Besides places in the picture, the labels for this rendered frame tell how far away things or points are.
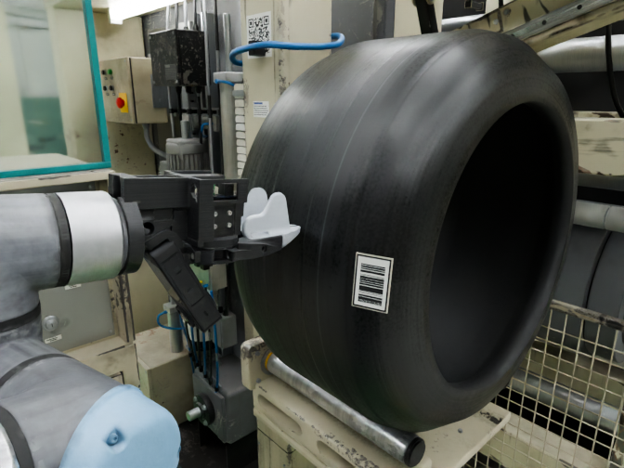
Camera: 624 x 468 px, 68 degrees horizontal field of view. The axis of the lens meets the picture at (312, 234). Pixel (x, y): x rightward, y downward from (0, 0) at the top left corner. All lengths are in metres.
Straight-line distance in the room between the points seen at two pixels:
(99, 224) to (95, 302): 0.69
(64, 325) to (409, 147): 0.80
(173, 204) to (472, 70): 0.37
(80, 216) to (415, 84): 0.36
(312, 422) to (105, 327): 0.50
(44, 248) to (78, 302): 0.68
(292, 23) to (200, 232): 0.55
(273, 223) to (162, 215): 0.12
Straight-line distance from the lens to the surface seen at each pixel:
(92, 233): 0.39
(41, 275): 0.39
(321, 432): 0.85
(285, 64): 0.88
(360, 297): 0.50
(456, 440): 0.96
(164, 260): 0.44
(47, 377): 0.34
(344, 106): 0.57
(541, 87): 0.72
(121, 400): 0.30
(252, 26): 0.95
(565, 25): 1.02
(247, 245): 0.45
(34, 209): 0.39
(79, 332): 1.09
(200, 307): 0.48
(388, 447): 0.77
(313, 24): 0.93
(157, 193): 0.42
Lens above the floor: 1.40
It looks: 16 degrees down
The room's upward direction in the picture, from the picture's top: straight up
